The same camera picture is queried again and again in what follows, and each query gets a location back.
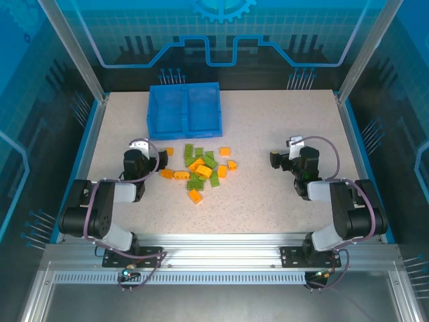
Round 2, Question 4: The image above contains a cable connector module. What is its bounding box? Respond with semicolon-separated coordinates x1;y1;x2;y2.
306;270;336;282
120;267;141;282

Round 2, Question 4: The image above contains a right cable connector module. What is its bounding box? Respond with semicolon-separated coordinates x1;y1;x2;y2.
306;270;336;282

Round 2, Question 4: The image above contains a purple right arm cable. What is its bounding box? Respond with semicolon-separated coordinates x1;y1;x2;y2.
290;135;378;292

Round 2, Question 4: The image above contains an aluminium frame post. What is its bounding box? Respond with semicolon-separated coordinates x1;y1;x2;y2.
37;0;110;104
337;0;405;104

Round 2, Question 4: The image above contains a grey metal lower panel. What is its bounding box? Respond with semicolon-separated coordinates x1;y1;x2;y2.
43;284;403;322

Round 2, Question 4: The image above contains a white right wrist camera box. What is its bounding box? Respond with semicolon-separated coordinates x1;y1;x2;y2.
284;136;305;161

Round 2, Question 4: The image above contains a left cable connector module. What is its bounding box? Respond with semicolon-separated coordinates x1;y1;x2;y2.
120;267;141;282

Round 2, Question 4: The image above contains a blue-trimmed table side rail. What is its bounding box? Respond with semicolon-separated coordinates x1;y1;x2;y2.
55;95;110;244
336;95;390;244

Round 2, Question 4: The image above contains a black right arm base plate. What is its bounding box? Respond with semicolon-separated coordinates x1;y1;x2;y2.
280;246;342;268

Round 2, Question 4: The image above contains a blue two-compartment plastic bin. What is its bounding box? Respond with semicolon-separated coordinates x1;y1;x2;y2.
146;81;224;141

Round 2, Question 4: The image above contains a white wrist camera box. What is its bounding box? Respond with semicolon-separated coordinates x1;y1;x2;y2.
129;139;151;159
284;136;305;161

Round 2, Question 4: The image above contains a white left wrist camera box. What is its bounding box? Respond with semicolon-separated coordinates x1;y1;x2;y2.
129;139;151;159

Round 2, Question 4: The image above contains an aluminium front rail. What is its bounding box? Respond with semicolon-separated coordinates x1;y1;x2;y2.
40;233;402;273

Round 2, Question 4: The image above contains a slotted grey cable duct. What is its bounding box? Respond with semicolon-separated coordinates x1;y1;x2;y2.
52;272;311;286

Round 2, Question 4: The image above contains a left aluminium frame post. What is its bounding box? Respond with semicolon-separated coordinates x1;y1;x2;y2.
37;0;110;104

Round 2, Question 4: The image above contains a right blue-trimmed table side rail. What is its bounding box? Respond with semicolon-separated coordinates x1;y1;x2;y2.
336;95;390;244

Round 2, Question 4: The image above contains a left blue-trimmed table side rail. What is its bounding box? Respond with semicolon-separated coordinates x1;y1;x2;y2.
55;95;110;244

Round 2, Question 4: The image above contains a right aluminium frame post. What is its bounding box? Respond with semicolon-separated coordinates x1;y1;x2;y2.
337;0;405;104

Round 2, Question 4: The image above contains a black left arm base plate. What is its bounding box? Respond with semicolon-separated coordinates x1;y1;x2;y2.
102;246;164;268

